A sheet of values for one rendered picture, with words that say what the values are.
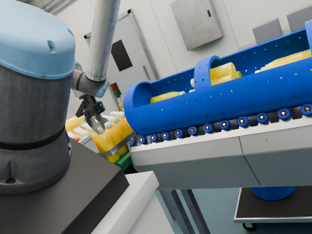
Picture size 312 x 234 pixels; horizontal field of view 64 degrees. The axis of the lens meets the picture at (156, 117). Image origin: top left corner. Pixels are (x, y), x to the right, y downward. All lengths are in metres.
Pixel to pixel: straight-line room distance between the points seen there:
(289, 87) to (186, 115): 0.40
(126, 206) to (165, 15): 4.35
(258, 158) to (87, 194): 0.75
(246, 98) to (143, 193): 0.57
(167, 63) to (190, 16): 0.99
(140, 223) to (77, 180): 0.16
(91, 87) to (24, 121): 0.74
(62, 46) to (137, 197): 0.32
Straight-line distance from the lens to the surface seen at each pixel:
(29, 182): 0.49
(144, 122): 1.20
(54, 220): 0.47
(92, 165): 0.56
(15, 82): 0.38
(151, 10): 4.83
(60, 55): 0.38
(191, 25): 4.34
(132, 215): 0.53
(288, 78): 0.93
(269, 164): 1.11
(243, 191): 2.08
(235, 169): 1.16
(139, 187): 0.55
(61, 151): 0.50
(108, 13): 0.97
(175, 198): 1.47
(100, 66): 1.07
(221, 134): 1.09
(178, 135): 1.17
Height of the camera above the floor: 1.34
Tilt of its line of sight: 13 degrees down
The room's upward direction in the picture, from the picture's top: 24 degrees counter-clockwise
